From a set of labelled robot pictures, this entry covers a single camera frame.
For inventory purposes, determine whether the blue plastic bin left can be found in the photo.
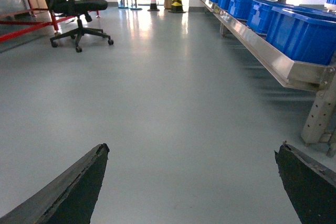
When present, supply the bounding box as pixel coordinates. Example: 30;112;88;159
266;7;335;66

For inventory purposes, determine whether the blue plastic bin right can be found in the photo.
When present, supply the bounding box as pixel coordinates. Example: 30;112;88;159
246;0;294;34

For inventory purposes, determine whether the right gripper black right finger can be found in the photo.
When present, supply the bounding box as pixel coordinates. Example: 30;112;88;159
275;143;335;223

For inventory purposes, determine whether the blue plastic bin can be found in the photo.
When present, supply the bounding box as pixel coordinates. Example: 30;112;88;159
266;7;335;66
246;0;294;34

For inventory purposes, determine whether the black office chair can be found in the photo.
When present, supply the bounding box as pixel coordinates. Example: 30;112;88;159
45;0;114;52

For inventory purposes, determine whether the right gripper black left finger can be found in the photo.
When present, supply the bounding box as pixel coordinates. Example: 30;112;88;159
1;143;110;223

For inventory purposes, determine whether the red white traffic cone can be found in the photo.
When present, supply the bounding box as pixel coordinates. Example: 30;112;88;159
148;0;159;12

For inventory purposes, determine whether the stainless steel shelf frame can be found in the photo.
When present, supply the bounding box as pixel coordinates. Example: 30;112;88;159
200;0;335;157

